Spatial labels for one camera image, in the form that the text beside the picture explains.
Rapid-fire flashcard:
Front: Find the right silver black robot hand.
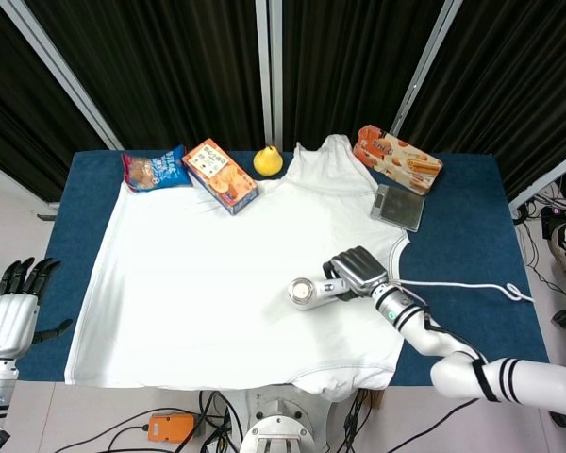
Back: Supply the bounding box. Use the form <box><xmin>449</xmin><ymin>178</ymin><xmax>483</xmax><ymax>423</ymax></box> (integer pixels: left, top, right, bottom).
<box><xmin>323</xmin><ymin>245</ymin><xmax>391</xmax><ymax>303</ymax></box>

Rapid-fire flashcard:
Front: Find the orange power box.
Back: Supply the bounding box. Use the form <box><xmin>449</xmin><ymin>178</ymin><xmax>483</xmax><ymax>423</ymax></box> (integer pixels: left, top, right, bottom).
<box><xmin>147</xmin><ymin>412</ymin><xmax>198</xmax><ymax>445</ymax></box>

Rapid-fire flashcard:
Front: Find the white handheld steam iron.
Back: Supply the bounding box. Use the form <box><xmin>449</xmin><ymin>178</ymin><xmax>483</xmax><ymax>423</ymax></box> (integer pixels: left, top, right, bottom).
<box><xmin>287</xmin><ymin>276</ymin><xmax>355</xmax><ymax>312</ymax></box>

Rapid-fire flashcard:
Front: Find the orange wafer roll box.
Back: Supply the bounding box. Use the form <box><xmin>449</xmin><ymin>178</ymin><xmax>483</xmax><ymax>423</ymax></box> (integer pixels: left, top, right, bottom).
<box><xmin>352</xmin><ymin>124</ymin><xmax>444</xmax><ymax>196</ymax></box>

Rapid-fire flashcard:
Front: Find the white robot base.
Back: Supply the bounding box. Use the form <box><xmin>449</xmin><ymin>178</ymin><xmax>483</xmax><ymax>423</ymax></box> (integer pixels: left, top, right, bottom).
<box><xmin>238</xmin><ymin>384</ymin><xmax>331</xmax><ymax>453</ymax></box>

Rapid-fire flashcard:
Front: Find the yellow pear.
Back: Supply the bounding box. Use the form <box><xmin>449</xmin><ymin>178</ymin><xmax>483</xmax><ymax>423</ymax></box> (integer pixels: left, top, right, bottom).
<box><xmin>253</xmin><ymin>144</ymin><xmax>284</xmax><ymax>178</ymax></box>

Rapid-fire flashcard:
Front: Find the silver digital kitchen scale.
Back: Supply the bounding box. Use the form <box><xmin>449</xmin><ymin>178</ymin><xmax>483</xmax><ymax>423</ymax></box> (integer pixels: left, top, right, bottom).
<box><xmin>369</xmin><ymin>183</ymin><xmax>427</xmax><ymax>233</ymax></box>

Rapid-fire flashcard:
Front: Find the black floor cable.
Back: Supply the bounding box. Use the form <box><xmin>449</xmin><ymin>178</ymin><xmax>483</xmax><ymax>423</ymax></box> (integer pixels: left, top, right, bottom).
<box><xmin>54</xmin><ymin>391</ymin><xmax>246</xmax><ymax>453</ymax></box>

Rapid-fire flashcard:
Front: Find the blue snack bag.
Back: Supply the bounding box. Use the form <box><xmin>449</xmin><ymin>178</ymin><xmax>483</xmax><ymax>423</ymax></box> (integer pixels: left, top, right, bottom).
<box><xmin>121</xmin><ymin>144</ymin><xmax>193</xmax><ymax>193</ymax></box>

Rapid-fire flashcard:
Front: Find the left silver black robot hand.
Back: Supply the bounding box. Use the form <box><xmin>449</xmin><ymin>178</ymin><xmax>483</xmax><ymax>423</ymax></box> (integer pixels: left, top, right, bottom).
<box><xmin>0</xmin><ymin>257</ymin><xmax>75</xmax><ymax>360</ymax></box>

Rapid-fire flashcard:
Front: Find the orange cracker box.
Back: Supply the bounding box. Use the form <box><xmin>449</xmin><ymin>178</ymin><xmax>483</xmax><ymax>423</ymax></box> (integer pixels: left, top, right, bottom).
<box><xmin>181</xmin><ymin>137</ymin><xmax>260</xmax><ymax>217</ymax></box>

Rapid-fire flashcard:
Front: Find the white t-shirt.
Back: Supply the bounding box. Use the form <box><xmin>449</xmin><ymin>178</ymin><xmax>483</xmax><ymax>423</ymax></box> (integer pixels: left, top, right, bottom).
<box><xmin>64</xmin><ymin>134</ymin><xmax>415</xmax><ymax>402</ymax></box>

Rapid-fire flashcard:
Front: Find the grey metal frame post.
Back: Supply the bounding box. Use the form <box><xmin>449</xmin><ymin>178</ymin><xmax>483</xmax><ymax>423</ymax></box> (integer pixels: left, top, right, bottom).
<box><xmin>390</xmin><ymin>0</ymin><xmax>463</xmax><ymax>138</ymax></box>
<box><xmin>256</xmin><ymin>0</ymin><xmax>284</xmax><ymax>152</ymax></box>
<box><xmin>0</xmin><ymin>0</ymin><xmax>124</xmax><ymax>151</ymax></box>

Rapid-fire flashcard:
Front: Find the white power cord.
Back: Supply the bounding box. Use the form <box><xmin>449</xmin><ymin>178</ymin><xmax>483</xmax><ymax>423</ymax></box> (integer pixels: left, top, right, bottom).
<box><xmin>391</xmin><ymin>279</ymin><xmax>537</xmax><ymax>303</ymax></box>

